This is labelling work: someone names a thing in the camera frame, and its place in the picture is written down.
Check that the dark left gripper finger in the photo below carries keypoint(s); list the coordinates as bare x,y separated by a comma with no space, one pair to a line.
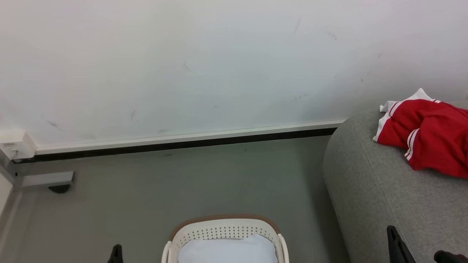
116,256

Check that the white perforated laundry basket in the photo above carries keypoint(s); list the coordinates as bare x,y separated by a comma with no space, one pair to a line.
223,229

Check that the white wall box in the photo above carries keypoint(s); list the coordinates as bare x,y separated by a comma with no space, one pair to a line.
16,146

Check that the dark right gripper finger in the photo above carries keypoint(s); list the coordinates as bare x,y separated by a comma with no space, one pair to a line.
398,250

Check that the white and black baseboard strip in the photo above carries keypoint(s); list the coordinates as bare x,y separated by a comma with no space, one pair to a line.
182,140

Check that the red and white garment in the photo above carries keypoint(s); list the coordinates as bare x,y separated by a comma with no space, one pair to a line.
431,135

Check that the white cloth basket liner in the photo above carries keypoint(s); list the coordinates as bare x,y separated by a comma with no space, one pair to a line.
228,250

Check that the black round foot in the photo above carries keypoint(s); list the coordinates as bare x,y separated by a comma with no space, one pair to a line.
59,189

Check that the grey fabric sofa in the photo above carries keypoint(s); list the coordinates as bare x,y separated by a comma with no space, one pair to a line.
384,197

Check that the beige partition panel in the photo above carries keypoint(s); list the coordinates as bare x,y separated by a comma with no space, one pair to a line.
4,191

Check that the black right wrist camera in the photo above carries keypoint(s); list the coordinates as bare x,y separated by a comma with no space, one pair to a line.
451,257

